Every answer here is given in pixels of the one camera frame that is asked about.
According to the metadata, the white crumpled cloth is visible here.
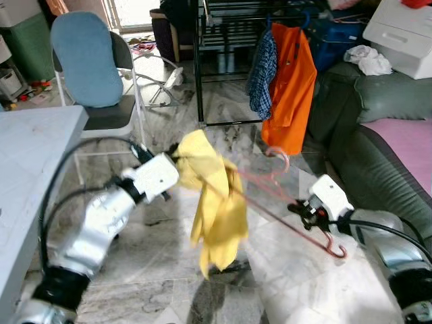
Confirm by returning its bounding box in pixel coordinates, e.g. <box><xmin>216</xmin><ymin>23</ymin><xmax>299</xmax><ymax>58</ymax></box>
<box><xmin>343</xmin><ymin>45</ymin><xmax>394</xmax><ymax>77</ymax></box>

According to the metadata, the black metal clothes rack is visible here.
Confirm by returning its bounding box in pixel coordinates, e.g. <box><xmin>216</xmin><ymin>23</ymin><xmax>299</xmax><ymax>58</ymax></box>
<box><xmin>192</xmin><ymin>0</ymin><xmax>318</xmax><ymax>128</ymax></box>

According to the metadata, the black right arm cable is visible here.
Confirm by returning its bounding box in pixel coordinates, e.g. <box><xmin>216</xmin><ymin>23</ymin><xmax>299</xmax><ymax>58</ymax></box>
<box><xmin>337</xmin><ymin>217</ymin><xmax>432</xmax><ymax>261</ymax></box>

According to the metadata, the blue white plaid shirt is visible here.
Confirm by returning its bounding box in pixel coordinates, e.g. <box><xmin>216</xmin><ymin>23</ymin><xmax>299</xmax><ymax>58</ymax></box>
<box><xmin>246</xmin><ymin>30</ymin><xmax>279</xmax><ymax>121</ymax></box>

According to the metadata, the blue plastic crate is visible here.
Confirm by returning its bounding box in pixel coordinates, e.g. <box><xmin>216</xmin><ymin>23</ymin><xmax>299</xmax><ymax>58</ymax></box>
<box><xmin>307</xmin><ymin>8</ymin><xmax>371</xmax><ymax>72</ymax></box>

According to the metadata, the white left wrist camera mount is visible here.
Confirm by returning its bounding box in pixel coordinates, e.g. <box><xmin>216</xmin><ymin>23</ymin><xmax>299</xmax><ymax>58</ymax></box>
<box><xmin>132</xmin><ymin>153</ymin><xmax>180</xmax><ymax>202</ymax></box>

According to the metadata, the dark purple upholstered stool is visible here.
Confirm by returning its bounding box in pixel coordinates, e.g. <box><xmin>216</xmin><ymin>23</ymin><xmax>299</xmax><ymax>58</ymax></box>
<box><xmin>150</xmin><ymin>7</ymin><xmax>198</xmax><ymax>65</ymax></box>

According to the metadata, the brown wooden plank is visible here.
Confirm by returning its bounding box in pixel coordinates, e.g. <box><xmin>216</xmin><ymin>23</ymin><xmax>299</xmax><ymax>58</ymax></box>
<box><xmin>47</xmin><ymin>0</ymin><xmax>70</xmax><ymax>16</ymax></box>

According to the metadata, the white plastic box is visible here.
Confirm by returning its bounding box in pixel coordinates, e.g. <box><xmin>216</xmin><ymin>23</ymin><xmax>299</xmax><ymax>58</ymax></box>
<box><xmin>362</xmin><ymin>0</ymin><xmax>432</xmax><ymax>80</ymax></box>

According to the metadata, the white metal wire stand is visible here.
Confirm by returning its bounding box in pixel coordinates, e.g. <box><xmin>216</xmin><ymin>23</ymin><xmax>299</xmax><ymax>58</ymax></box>
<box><xmin>132</xmin><ymin>49</ymin><xmax>188</xmax><ymax>109</ymax></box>

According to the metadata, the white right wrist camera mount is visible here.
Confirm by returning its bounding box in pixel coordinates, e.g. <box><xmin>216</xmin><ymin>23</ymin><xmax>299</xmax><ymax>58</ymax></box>
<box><xmin>309</xmin><ymin>174</ymin><xmax>354</xmax><ymax>221</ymax></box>

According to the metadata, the light blue chair cushion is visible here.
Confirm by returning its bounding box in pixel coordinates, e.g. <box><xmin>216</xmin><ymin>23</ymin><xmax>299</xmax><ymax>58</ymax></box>
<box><xmin>51</xmin><ymin>11</ymin><xmax>124</xmax><ymax>109</ymax></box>

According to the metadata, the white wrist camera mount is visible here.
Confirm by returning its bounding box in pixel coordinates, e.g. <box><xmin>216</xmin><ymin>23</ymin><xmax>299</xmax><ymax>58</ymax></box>
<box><xmin>309</xmin><ymin>174</ymin><xmax>354</xmax><ymax>221</ymax></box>
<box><xmin>132</xmin><ymin>153</ymin><xmax>180</xmax><ymax>202</ymax></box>

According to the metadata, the light blue plastic folding table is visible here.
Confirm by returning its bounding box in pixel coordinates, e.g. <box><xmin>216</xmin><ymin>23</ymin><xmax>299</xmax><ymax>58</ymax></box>
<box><xmin>0</xmin><ymin>105</ymin><xmax>89</xmax><ymax>301</ymax></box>

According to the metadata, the white folding chair grey seat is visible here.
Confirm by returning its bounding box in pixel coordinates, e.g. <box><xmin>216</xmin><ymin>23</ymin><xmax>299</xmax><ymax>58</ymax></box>
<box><xmin>51</xmin><ymin>12</ymin><xmax>148</xmax><ymax>188</ymax></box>

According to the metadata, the red plastic clothes hanger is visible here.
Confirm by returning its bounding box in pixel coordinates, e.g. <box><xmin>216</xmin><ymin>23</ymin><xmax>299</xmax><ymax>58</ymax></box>
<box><xmin>233</xmin><ymin>146</ymin><xmax>349</xmax><ymax>260</ymax></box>

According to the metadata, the dark green sofa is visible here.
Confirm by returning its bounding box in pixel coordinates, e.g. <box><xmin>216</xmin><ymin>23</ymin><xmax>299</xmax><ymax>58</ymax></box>
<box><xmin>307</xmin><ymin>61</ymin><xmax>432</xmax><ymax>271</ymax></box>

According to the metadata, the orange shirt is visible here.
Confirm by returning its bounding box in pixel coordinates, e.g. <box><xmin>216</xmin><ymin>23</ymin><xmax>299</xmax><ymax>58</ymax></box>
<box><xmin>261</xmin><ymin>23</ymin><xmax>319</xmax><ymax>157</ymax></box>

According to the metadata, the pink sofa blanket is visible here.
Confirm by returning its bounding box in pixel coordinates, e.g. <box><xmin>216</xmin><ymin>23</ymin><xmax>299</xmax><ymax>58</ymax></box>
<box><xmin>361</xmin><ymin>118</ymin><xmax>432</xmax><ymax>196</ymax></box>

